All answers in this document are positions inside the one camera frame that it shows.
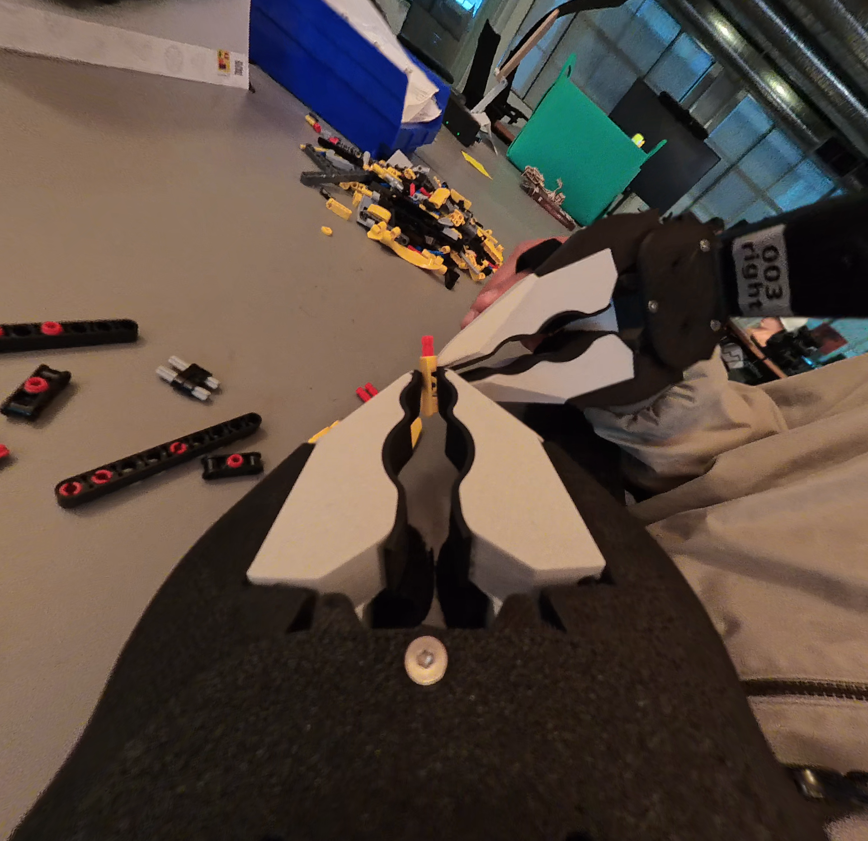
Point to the folded white instruction sheets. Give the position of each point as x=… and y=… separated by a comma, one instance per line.
x=397, y=37

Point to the person's beige jacket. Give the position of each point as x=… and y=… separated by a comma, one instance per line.
x=780, y=515

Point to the blue plastic bin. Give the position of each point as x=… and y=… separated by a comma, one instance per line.
x=319, y=47

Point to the short black brick red pin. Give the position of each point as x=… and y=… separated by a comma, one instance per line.
x=34, y=391
x=232, y=464

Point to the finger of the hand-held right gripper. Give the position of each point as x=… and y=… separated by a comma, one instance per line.
x=583, y=373
x=542, y=298

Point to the yellow beam assembly with pins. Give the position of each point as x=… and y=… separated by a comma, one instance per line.
x=428, y=380

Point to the black beam three red pins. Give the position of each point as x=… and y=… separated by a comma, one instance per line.
x=156, y=460

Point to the wooden desk lamp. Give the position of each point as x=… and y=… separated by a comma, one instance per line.
x=529, y=44

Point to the grey desk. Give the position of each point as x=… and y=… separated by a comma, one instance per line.
x=169, y=210

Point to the white booklet yellow car picture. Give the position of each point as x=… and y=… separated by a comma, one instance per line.
x=102, y=41

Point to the yellow flat triangle piece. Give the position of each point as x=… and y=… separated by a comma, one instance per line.
x=478, y=165

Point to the black wall screen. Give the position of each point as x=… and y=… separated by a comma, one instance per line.
x=671, y=149

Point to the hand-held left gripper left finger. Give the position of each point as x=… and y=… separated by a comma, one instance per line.
x=325, y=515

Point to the grey black axle connector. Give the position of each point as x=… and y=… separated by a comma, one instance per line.
x=188, y=378

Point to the silver ventilation duct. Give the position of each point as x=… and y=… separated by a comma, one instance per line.
x=780, y=41

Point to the red toy pin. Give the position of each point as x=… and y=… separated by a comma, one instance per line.
x=367, y=393

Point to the black device green light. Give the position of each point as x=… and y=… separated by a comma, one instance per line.
x=461, y=119

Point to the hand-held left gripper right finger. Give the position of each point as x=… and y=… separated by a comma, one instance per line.
x=529, y=515

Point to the black beam two red pins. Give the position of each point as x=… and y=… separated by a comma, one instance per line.
x=81, y=334

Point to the person's right forearm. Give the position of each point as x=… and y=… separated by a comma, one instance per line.
x=678, y=434

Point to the pile of toy bricks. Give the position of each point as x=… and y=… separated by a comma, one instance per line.
x=420, y=217

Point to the person's right hand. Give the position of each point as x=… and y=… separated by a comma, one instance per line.
x=502, y=281

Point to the brown wooden model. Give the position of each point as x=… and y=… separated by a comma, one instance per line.
x=548, y=197

